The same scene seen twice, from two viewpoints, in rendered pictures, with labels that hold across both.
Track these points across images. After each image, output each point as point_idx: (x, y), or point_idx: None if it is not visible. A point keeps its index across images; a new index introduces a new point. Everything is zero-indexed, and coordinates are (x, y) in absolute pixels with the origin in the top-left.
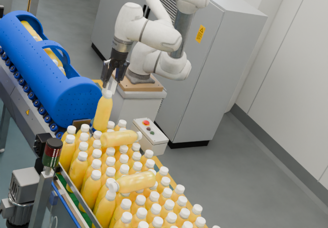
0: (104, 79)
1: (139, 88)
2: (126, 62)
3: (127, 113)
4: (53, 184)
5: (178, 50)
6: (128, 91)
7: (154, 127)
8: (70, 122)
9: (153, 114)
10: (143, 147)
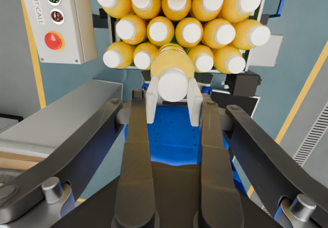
0: (234, 110)
1: (24, 159)
2: (32, 213)
3: (63, 132)
4: None
5: None
6: None
7: (36, 19)
8: (183, 111)
9: (21, 124)
10: None
